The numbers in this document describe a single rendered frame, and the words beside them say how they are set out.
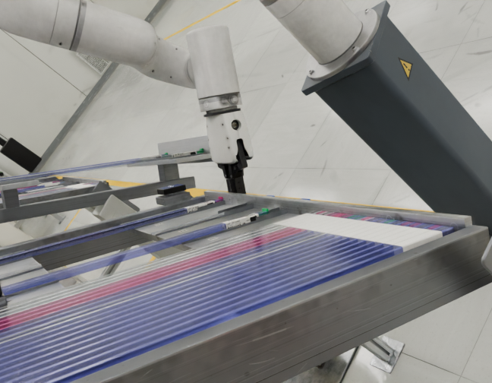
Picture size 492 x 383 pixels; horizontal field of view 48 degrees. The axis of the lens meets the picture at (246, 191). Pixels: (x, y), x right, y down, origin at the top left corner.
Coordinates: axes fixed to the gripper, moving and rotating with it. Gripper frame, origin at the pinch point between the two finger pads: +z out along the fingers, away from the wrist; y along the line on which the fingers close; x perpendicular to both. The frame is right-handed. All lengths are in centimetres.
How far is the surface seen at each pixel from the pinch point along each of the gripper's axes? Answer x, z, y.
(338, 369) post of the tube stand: -35, 63, 25
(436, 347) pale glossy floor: -48, 53, -1
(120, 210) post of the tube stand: 15.2, 3.6, 32.2
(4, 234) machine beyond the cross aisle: 10, 59, 440
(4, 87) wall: -62, -100, 749
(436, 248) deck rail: 11, 1, -60
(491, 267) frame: 8, 3, -64
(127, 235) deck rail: 21.7, 5.1, 8.0
